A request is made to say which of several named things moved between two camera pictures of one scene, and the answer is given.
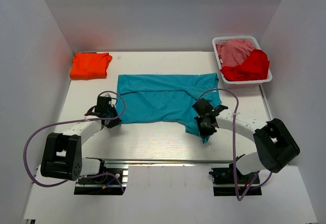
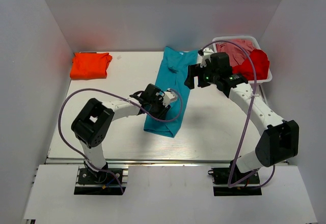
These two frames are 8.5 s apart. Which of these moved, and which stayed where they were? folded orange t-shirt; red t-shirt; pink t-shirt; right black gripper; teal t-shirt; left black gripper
Moved: left black gripper; right black gripper; teal t-shirt
Stayed: red t-shirt; pink t-shirt; folded orange t-shirt
